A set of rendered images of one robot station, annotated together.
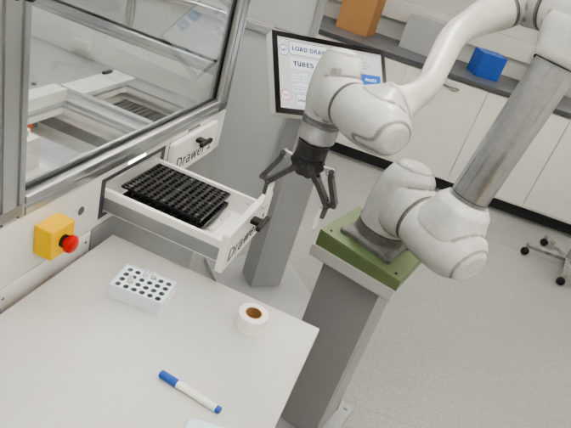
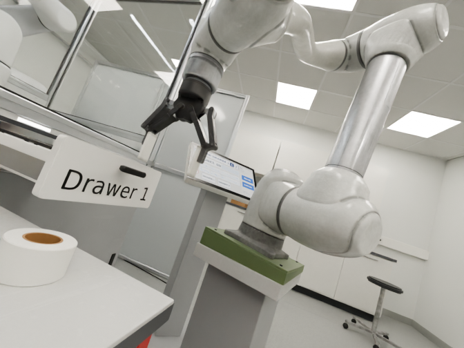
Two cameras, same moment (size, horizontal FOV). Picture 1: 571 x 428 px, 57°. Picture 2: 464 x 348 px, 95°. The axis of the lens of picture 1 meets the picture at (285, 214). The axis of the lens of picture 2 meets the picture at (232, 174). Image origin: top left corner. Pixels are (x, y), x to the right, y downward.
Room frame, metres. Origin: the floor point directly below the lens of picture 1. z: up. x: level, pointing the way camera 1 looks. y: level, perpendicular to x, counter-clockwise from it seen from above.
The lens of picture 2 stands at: (0.69, -0.22, 0.91)
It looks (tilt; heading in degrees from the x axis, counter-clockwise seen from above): 7 degrees up; 7
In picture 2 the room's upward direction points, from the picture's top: 19 degrees clockwise
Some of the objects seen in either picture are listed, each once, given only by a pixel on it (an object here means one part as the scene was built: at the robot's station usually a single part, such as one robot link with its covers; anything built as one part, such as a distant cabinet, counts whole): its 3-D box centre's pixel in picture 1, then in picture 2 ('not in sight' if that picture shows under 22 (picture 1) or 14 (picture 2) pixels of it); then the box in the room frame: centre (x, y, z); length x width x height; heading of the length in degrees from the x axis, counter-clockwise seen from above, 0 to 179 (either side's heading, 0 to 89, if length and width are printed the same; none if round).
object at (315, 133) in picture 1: (319, 129); (201, 76); (1.16, -0.01, 1.18); 0.09 x 0.09 x 0.06
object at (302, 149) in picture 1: (308, 158); (191, 103); (1.16, -0.01, 1.10); 0.08 x 0.07 x 0.09; 79
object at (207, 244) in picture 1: (172, 199); (52, 160); (1.19, 0.29, 0.86); 0.40 x 0.26 x 0.06; 79
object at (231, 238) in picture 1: (245, 228); (115, 180); (1.15, 0.08, 0.87); 0.29 x 0.02 x 0.11; 169
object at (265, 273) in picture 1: (291, 202); (195, 257); (2.07, -0.01, 0.51); 0.50 x 0.45 x 1.02; 33
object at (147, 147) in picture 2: (268, 194); (147, 147); (1.17, 0.06, 0.97); 0.03 x 0.01 x 0.07; 169
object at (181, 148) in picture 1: (193, 147); not in sight; (1.52, 0.34, 0.87); 0.29 x 0.02 x 0.11; 169
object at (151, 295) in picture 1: (143, 289); not in sight; (0.92, 0.25, 0.78); 0.12 x 0.08 x 0.04; 86
